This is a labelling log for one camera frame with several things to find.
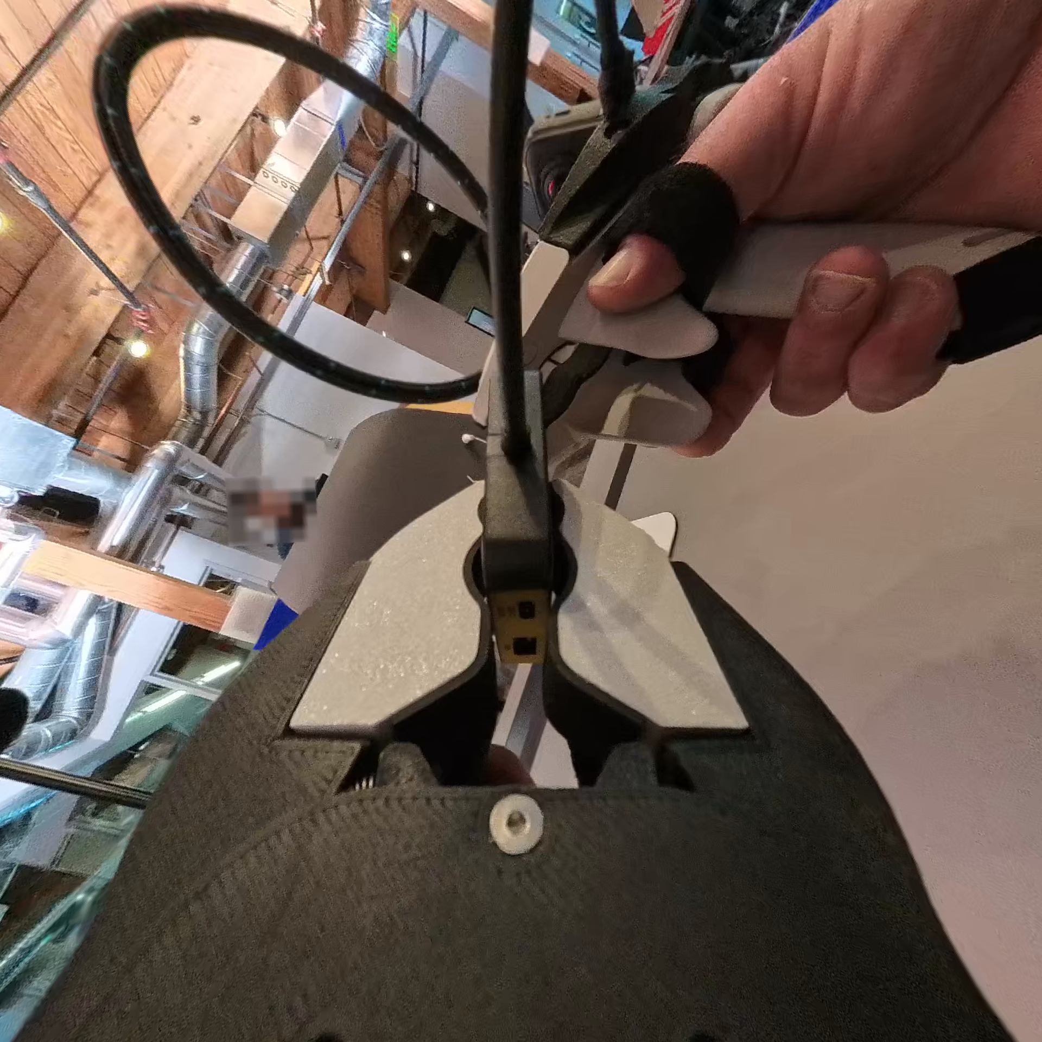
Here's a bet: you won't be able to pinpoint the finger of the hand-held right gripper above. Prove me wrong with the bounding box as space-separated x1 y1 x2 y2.
562 362 716 450
474 243 719 424

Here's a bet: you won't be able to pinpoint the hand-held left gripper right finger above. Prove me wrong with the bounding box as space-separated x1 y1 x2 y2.
542 479 750 780

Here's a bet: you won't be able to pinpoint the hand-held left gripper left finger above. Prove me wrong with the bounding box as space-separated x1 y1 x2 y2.
289 479 499 768

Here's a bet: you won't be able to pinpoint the long braided cable green plugs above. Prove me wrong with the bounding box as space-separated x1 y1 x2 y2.
92 7 491 405

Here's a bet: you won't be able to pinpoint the person's right hand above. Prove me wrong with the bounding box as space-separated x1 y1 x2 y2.
586 0 1042 457

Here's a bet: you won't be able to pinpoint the white foam block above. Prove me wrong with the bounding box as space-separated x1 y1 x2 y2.
228 586 279 646

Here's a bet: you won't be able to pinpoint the wooden beam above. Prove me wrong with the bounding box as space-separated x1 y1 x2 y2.
24 541 237 634

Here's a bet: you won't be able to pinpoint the black camera cable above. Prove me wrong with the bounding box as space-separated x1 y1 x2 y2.
596 0 638 127

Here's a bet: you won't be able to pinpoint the silver spiral air duct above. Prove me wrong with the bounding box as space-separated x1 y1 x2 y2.
0 590 123 758
98 240 274 563

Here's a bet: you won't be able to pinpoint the silver rectangular air duct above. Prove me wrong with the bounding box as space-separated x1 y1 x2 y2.
232 101 371 249

